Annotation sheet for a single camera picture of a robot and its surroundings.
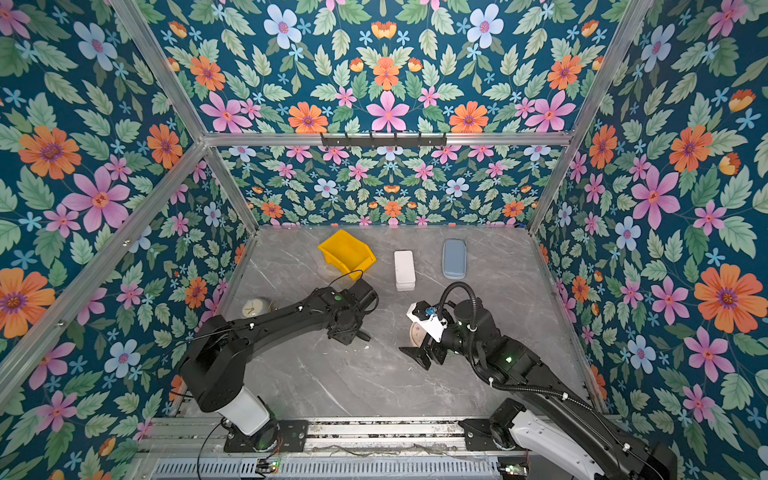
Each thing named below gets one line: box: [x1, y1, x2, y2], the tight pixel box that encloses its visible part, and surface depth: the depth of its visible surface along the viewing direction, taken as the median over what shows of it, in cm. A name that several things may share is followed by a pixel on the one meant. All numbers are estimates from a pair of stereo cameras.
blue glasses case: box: [442, 239, 467, 280], surface depth 110 cm
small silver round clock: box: [241, 298, 270, 318], surface depth 95 cm
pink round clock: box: [410, 322, 427, 348], surface depth 90 cm
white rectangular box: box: [394, 250, 416, 292], surface depth 104 cm
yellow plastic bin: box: [318, 229, 377, 280], surface depth 109 cm
